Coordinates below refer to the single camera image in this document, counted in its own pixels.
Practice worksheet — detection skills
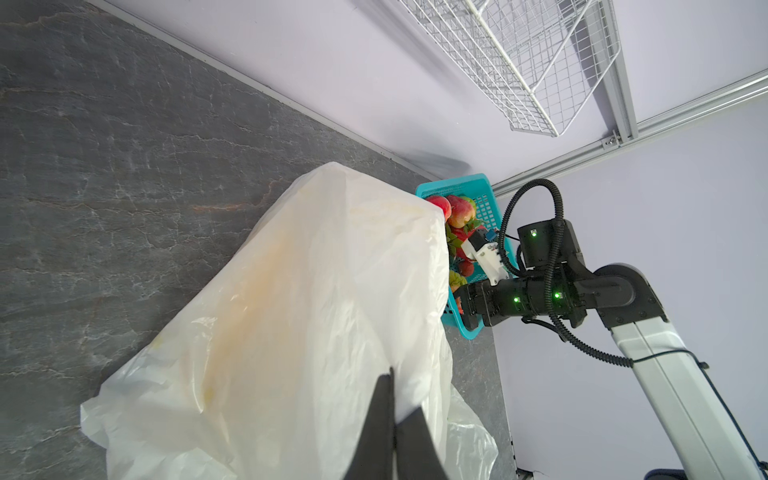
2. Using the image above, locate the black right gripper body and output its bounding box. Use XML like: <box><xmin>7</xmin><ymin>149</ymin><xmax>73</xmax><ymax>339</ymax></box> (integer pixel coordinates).
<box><xmin>458</xmin><ymin>280</ymin><xmax>510</xmax><ymax>331</ymax></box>

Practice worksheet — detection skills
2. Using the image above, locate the red fake dragon fruit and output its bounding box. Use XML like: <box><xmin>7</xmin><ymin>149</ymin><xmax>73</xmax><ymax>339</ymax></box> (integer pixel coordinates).
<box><xmin>445</xmin><ymin>221</ymin><xmax>482</xmax><ymax>278</ymax></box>

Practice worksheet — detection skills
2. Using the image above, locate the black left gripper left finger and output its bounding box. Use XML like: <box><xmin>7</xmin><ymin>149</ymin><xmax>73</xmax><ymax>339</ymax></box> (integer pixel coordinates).
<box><xmin>343</xmin><ymin>369</ymin><xmax>395</xmax><ymax>480</ymax></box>

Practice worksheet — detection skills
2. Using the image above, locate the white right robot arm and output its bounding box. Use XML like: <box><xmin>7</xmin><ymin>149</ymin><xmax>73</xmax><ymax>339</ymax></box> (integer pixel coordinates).
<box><xmin>456</xmin><ymin>179</ymin><xmax>767</xmax><ymax>479</ymax></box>

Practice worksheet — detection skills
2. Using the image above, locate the green fake pear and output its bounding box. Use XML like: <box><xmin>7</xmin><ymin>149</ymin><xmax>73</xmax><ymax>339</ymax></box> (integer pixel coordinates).
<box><xmin>449</xmin><ymin>270</ymin><xmax>468</xmax><ymax>293</ymax></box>

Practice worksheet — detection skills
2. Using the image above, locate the teal plastic basket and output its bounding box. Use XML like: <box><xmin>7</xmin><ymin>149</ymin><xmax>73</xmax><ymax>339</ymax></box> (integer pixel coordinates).
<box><xmin>416</xmin><ymin>174</ymin><xmax>502</xmax><ymax>340</ymax></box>

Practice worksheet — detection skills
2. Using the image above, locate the white wire wall shelf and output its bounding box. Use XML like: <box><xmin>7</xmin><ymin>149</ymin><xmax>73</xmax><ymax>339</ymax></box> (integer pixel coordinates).
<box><xmin>402</xmin><ymin>0</ymin><xmax>621</xmax><ymax>137</ymax></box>

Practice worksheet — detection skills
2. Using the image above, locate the white plastic bag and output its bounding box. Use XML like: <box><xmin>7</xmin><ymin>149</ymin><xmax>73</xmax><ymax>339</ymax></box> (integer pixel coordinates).
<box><xmin>81</xmin><ymin>163</ymin><xmax>498</xmax><ymax>479</ymax></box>

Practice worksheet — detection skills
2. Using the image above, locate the pale fake peach with leaves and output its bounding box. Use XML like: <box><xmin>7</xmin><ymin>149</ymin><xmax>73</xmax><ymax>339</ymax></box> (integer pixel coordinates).
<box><xmin>446</xmin><ymin>195</ymin><xmax>476</xmax><ymax>229</ymax></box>

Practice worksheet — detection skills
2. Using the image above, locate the red fake apple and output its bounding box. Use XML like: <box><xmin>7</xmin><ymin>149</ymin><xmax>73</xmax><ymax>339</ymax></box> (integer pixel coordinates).
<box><xmin>426</xmin><ymin>195</ymin><xmax>453</xmax><ymax>222</ymax></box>

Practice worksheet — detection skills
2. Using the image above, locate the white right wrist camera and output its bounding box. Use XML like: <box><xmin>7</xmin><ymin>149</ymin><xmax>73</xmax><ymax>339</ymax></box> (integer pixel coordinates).
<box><xmin>461</xmin><ymin>227</ymin><xmax>510</xmax><ymax>286</ymax></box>

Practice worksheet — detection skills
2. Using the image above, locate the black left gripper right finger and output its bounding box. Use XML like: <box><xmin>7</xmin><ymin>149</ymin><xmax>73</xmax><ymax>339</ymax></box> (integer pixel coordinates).
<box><xmin>395</xmin><ymin>407</ymin><xmax>448</xmax><ymax>480</ymax></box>

